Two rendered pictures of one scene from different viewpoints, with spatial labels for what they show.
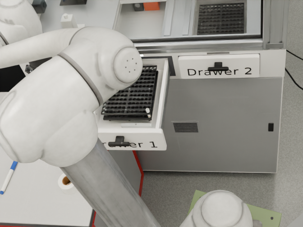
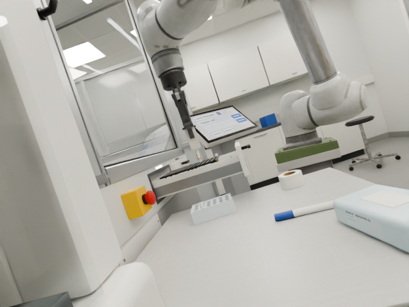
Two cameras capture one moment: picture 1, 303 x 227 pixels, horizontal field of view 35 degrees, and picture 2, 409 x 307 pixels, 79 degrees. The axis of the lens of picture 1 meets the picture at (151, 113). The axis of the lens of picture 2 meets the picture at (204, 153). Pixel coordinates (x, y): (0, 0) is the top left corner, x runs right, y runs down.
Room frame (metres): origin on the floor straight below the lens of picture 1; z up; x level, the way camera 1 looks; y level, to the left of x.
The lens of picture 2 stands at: (1.30, 1.04, 0.97)
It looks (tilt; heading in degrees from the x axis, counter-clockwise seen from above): 2 degrees down; 258
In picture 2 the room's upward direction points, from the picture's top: 18 degrees counter-clockwise
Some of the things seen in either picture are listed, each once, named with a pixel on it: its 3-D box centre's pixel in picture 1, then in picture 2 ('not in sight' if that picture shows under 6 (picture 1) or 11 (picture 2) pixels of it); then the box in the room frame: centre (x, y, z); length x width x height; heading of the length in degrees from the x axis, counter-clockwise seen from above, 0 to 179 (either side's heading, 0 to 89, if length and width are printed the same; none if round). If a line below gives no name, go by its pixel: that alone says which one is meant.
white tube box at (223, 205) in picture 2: not in sight; (213, 208); (1.18, 0.32, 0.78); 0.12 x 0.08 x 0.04; 167
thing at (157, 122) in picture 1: (131, 93); (192, 175); (1.17, 0.05, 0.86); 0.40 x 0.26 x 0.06; 160
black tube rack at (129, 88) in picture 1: (131, 94); (193, 173); (1.16, 0.05, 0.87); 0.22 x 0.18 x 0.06; 160
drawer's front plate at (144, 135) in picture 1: (122, 139); (241, 156); (0.97, 0.12, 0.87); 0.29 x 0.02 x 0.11; 70
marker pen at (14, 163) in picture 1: (8, 177); (307, 210); (1.03, 0.57, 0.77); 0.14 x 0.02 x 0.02; 154
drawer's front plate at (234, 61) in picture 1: (218, 66); (182, 169); (1.17, -0.29, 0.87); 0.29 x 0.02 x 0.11; 70
